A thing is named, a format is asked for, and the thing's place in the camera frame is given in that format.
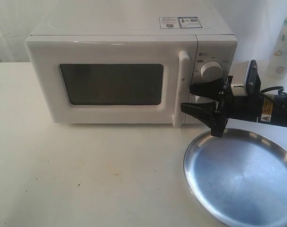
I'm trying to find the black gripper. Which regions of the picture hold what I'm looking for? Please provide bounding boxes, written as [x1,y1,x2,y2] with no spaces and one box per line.
[180,76,261,137]

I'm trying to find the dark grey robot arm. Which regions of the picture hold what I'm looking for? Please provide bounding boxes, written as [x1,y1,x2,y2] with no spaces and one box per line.
[180,76,287,137]

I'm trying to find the white upper microwave knob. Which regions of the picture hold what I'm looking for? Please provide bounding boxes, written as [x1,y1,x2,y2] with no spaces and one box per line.
[200,61,224,82]

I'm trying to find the white microwave oven body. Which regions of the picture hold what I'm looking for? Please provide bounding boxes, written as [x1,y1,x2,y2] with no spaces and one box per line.
[29,0,237,124]

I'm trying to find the round metal tray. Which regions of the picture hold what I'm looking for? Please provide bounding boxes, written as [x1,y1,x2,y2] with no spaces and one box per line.
[183,129,287,227]

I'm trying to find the white patterned bottle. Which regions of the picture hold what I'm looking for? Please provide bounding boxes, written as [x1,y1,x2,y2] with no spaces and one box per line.
[267,14,287,79]

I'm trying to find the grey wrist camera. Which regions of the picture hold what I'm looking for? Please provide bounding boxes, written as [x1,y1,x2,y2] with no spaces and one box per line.
[230,60,261,96]

